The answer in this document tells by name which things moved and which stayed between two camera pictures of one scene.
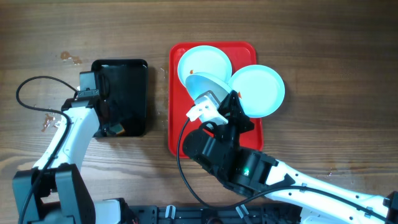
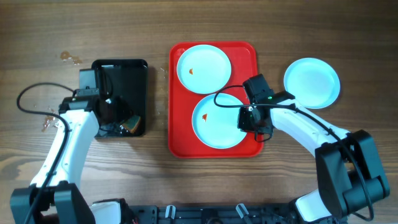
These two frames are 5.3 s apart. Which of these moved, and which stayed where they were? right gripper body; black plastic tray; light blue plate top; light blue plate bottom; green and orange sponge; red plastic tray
Moved: green and orange sponge; right gripper body; light blue plate bottom
Stayed: black plastic tray; red plastic tray; light blue plate top
